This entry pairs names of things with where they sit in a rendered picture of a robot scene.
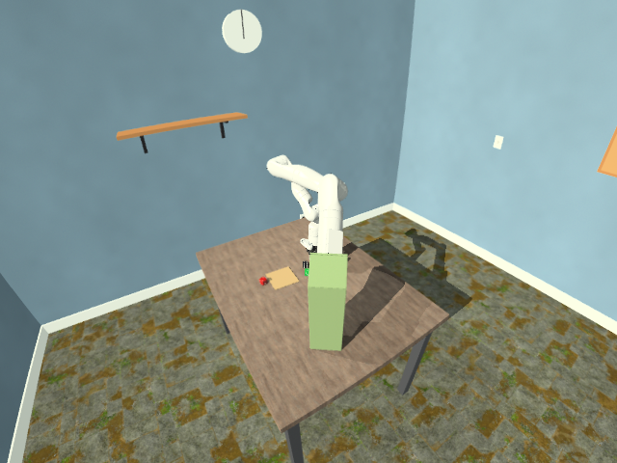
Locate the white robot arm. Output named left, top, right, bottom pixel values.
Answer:
left=267, top=155, right=348, bottom=254

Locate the tan flat mat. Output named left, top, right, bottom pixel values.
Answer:
left=265, top=267, right=299, bottom=290

